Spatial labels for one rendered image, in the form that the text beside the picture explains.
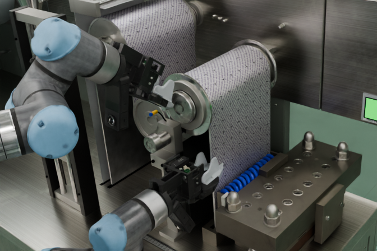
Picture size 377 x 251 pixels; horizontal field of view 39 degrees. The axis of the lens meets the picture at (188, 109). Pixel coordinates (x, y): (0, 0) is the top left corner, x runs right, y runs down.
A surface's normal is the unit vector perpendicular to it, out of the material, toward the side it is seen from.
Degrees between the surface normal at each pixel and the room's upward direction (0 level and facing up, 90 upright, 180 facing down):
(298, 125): 0
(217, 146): 90
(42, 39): 50
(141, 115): 90
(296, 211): 0
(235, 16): 90
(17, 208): 0
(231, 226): 90
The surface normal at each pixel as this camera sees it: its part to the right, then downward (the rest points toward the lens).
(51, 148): 0.38, 0.39
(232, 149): 0.75, 0.25
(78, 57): 0.61, 0.51
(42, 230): -0.07, -0.89
